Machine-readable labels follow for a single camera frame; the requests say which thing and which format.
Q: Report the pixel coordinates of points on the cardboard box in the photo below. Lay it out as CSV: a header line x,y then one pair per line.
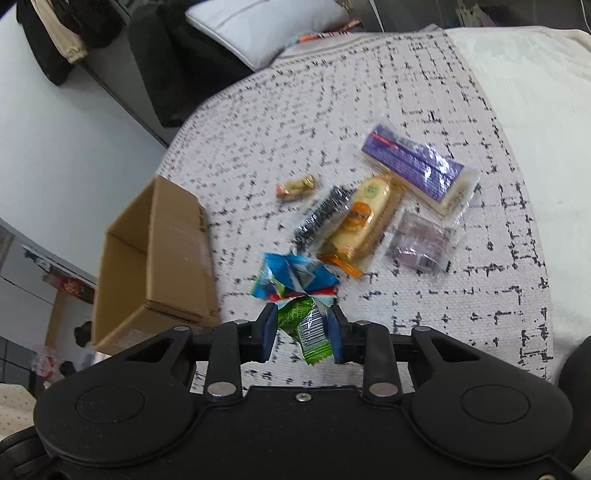
x,y
156,270

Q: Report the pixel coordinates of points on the red white snack bar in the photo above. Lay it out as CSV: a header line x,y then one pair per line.
x,y
321,294

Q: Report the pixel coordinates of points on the blue snack packet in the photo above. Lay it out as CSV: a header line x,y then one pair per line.
x,y
280,272

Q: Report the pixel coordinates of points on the grey white pillow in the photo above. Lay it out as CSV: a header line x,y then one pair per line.
x,y
257,31

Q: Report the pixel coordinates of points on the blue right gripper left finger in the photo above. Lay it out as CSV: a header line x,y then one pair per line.
x,y
266,327

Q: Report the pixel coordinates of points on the yellow orange cracker pack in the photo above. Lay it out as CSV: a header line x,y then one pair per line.
x,y
373,206

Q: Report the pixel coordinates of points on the black white snack packet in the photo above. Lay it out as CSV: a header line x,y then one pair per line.
x,y
322,220

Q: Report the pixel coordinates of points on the purple wafer pack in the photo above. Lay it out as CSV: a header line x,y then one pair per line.
x,y
445,185

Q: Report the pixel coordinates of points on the green snack packet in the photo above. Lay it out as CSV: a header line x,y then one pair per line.
x,y
304,321

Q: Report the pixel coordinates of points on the white fluffy blanket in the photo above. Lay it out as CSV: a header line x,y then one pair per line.
x,y
538,81

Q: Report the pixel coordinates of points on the small gold candy packet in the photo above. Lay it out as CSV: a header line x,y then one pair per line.
x,y
296,189

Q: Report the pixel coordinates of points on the clear purple candy packet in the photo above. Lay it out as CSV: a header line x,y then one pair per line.
x,y
424,245

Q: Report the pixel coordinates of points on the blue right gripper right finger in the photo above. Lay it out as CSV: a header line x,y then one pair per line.
x,y
335,329

